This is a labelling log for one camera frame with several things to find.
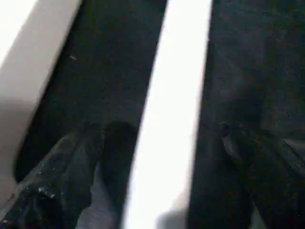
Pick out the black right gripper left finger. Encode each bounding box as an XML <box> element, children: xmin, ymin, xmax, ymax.
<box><xmin>0</xmin><ymin>129</ymin><xmax>106</xmax><ymax>229</ymax></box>

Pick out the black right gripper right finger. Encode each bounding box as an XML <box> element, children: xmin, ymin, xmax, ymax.
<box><xmin>220</xmin><ymin>123</ymin><xmax>305</xmax><ymax>229</ymax></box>

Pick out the white plastic table top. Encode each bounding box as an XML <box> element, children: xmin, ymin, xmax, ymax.
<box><xmin>0</xmin><ymin>0</ymin><xmax>83</xmax><ymax>192</ymax></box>

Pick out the white plastic table leg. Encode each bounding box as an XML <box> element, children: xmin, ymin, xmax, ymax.
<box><xmin>123</xmin><ymin>0</ymin><xmax>214</xmax><ymax>229</ymax></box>

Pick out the black plastic mat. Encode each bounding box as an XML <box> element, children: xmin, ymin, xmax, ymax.
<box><xmin>13</xmin><ymin>0</ymin><xmax>305</xmax><ymax>229</ymax></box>

